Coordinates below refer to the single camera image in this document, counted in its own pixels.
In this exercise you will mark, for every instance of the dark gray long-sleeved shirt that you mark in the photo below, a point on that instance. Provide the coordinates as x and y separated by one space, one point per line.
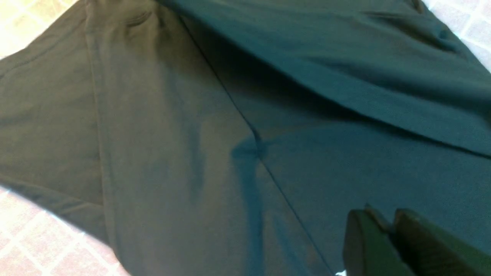
245 115

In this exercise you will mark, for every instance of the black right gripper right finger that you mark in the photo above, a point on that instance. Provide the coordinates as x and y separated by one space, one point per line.
431 251

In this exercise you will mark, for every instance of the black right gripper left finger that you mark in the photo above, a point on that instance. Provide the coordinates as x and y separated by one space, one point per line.
368 249

